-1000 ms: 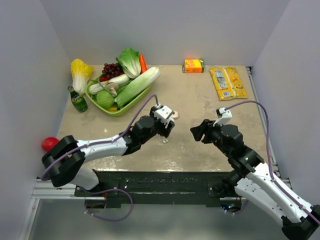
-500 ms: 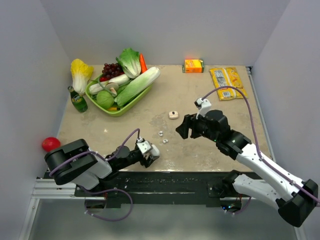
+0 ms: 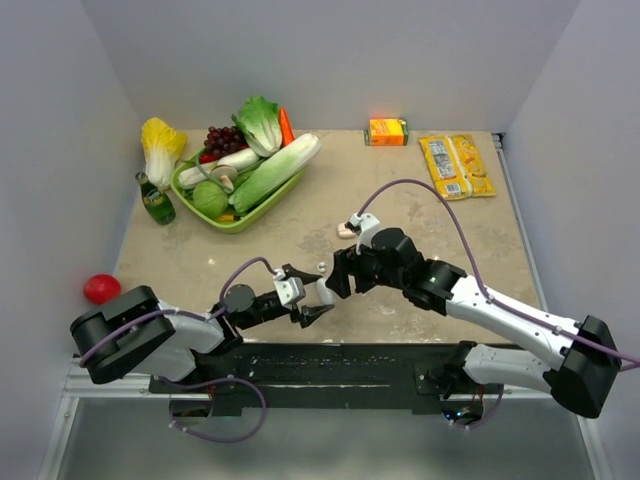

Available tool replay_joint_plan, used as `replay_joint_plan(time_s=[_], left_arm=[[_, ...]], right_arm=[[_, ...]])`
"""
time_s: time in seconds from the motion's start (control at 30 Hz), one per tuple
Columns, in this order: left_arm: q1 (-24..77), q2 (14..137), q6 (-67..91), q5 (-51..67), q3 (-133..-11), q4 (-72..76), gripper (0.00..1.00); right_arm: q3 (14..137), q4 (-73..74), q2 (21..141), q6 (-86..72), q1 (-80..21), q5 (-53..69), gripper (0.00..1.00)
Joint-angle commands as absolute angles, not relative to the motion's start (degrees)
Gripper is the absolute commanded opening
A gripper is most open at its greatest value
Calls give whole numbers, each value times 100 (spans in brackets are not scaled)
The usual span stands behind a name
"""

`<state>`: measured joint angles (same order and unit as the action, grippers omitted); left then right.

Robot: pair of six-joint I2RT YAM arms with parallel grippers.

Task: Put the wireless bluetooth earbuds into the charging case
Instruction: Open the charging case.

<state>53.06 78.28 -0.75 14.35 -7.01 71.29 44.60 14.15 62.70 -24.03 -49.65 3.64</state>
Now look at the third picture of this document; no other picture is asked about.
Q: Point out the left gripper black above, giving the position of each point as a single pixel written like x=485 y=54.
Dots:
x=307 y=314

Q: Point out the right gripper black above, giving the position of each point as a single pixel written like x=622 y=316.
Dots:
x=346 y=262

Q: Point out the white charging case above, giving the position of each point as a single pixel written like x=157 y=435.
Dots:
x=324 y=294

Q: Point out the beige earbud charging case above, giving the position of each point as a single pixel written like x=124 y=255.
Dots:
x=343 y=232

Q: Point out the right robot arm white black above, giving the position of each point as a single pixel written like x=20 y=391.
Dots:
x=573 y=361

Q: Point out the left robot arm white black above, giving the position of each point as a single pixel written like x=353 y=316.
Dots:
x=138 y=333

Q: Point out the green plastic basket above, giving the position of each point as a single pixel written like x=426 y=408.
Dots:
x=242 y=221

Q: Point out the long green napa cabbage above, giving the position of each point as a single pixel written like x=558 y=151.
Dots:
x=274 y=172

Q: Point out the round green cabbage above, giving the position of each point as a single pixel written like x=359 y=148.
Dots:
x=209 y=199

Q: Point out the orange juice box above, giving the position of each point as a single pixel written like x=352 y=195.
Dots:
x=386 y=132

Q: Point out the beige mushroom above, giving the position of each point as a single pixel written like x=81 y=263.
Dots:
x=224 y=176

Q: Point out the orange carrot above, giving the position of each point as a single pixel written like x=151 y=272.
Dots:
x=286 y=129

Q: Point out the yellow snack packet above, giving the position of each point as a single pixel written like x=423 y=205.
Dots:
x=456 y=167

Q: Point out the white radish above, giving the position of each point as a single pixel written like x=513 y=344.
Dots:
x=242 y=160

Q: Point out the green lettuce head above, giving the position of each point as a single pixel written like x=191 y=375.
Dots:
x=258 y=120

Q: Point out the red chili pepper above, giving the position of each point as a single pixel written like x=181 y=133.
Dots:
x=205 y=158

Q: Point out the green glass bottle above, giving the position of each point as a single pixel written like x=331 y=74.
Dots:
x=155 y=201

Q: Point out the purple grapes bunch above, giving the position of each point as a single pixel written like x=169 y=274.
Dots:
x=223 y=141

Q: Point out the red tomato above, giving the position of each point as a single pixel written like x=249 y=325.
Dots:
x=101 y=288

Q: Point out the yellow napa cabbage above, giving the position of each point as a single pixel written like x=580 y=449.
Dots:
x=162 y=146

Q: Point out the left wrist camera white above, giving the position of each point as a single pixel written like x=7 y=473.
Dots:
x=290 y=291

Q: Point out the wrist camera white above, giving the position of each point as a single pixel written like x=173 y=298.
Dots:
x=290 y=291
x=365 y=226

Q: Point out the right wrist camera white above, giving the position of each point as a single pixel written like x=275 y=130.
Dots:
x=365 y=226

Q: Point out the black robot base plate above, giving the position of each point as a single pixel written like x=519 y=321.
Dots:
x=323 y=376

